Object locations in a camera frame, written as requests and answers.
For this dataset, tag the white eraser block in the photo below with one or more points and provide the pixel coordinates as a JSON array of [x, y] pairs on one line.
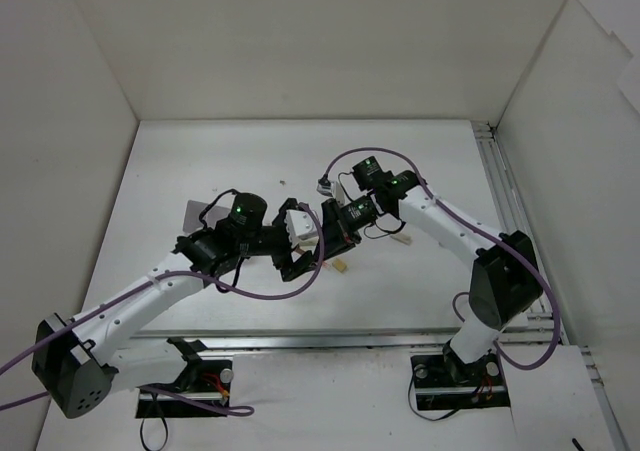
[[402, 238]]

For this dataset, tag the aluminium front rail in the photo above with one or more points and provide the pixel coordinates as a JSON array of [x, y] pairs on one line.
[[537, 336]]

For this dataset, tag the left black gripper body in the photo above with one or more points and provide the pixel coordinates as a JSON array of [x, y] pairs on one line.
[[283, 241]]

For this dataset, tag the tan eraser block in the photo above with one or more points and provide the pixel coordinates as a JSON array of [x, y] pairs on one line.
[[339, 265]]

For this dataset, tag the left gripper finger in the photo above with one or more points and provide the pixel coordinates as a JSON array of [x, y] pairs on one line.
[[291, 217], [294, 268]]

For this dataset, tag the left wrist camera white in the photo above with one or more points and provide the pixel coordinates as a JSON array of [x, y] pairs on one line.
[[304, 238]]

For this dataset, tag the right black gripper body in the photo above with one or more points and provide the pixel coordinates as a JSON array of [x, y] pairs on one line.
[[337, 226]]

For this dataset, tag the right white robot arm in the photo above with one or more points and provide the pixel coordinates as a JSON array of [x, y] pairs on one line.
[[505, 278]]

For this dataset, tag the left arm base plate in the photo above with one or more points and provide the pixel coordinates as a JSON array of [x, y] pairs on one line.
[[211, 387]]

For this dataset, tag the aluminium right rail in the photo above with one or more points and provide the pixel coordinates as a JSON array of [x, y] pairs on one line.
[[512, 215]]

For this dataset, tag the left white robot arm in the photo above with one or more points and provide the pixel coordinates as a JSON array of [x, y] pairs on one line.
[[82, 360]]

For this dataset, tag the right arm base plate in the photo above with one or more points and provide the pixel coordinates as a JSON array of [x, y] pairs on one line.
[[435, 395]]

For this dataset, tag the aluminium rail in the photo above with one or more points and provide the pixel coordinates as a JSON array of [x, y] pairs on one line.
[[537, 336], [512, 215]]

